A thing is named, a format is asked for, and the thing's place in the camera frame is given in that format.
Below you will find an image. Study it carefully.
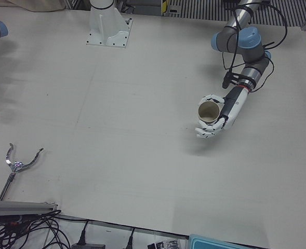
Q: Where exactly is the beige plastic cup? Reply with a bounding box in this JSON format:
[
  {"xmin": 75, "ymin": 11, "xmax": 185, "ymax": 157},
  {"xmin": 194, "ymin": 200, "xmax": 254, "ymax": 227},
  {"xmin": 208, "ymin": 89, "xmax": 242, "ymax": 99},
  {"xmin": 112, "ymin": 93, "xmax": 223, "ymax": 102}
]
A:
[{"xmin": 197, "ymin": 101, "xmax": 220, "ymax": 124}]

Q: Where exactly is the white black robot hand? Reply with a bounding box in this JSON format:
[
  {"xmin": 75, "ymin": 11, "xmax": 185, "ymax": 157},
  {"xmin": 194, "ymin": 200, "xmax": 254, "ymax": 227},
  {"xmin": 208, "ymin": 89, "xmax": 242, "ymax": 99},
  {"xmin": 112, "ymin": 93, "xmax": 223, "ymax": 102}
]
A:
[{"xmin": 194, "ymin": 87, "xmax": 249, "ymax": 139}]

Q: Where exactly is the metal reacher grabber tool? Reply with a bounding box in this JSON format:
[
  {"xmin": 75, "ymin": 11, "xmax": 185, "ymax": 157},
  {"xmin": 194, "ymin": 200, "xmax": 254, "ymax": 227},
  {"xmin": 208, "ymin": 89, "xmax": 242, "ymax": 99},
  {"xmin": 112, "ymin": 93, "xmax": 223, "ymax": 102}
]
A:
[{"xmin": 0, "ymin": 142, "xmax": 44, "ymax": 202}]

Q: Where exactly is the black cable tangle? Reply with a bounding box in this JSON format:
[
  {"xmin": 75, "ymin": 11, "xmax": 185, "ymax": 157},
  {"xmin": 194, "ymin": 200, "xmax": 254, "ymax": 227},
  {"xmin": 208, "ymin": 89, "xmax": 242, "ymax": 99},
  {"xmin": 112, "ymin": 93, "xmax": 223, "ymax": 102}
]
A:
[{"xmin": 0, "ymin": 210, "xmax": 88, "ymax": 249}]

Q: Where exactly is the aluminium extrusion post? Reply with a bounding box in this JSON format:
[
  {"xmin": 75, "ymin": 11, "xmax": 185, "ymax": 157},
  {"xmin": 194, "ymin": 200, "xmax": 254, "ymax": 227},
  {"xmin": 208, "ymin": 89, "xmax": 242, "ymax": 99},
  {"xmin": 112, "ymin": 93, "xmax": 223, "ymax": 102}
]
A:
[{"xmin": 0, "ymin": 199, "xmax": 59, "ymax": 216}]

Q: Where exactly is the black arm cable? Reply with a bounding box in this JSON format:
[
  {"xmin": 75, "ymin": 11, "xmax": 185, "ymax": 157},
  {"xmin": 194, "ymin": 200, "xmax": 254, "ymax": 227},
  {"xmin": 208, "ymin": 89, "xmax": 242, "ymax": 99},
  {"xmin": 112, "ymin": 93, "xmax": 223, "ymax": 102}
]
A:
[{"xmin": 221, "ymin": 0, "xmax": 288, "ymax": 93}]

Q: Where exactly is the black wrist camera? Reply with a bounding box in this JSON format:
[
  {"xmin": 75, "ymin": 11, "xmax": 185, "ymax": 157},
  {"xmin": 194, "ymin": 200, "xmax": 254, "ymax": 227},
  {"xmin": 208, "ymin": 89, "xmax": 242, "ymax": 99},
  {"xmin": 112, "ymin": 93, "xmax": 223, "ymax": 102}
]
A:
[{"xmin": 222, "ymin": 71, "xmax": 241, "ymax": 89}]

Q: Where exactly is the light blue plastic box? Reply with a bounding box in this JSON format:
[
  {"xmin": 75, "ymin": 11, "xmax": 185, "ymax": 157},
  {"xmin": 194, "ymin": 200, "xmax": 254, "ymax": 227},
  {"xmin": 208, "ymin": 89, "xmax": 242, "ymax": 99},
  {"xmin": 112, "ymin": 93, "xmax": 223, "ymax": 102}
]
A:
[{"xmin": 188, "ymin": 234, "xmax": 249, "ymax": 249}]

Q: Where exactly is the small black box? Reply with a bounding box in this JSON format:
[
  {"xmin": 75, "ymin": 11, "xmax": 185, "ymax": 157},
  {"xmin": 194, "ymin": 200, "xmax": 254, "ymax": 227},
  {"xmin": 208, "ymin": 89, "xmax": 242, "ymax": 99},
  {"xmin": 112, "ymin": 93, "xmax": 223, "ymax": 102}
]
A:
[{"xmin": 71, "ymin": 242, "xmax": 107, "ymax": 249}]

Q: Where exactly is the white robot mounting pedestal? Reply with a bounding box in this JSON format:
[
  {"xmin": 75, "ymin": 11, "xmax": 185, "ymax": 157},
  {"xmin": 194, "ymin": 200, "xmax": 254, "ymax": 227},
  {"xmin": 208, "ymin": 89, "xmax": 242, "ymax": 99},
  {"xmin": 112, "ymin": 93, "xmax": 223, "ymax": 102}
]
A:
[{"xmin": 86, "ymin": 0, "xmax": 134, "ymax": 49}]

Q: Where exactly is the black white printed card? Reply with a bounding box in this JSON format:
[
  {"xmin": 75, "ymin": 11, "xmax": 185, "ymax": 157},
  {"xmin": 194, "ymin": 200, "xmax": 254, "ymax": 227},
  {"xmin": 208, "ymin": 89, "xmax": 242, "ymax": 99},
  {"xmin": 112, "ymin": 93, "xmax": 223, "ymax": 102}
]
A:
[{"xmin": 147, "ymin": 239, "xmax": 181, "ymax": 249}]

